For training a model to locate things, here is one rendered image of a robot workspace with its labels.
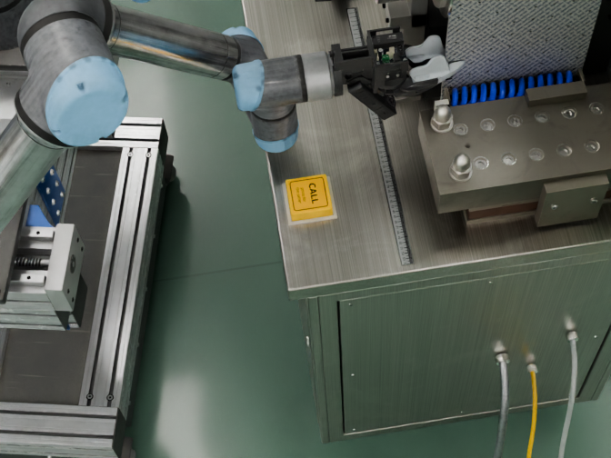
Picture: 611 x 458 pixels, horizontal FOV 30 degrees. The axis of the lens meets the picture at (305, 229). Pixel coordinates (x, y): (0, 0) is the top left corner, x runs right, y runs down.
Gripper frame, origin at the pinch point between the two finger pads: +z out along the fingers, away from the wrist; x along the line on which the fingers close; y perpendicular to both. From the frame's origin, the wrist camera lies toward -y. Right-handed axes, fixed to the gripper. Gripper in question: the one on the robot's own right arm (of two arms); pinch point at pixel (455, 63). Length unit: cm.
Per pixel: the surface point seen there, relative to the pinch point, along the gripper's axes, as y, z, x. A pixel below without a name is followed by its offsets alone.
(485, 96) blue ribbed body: -5.4, 4.6, -3.5
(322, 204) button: -16.6, -24.0, -12.3
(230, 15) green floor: -109, -35, 107
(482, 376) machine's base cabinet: -73, 5, -26
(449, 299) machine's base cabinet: -32.8, -4.3, -25.6
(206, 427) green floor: -109, -55, -14
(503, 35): 5.6, 7.0, -0.2
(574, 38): 2.2, 18.7, -0.2
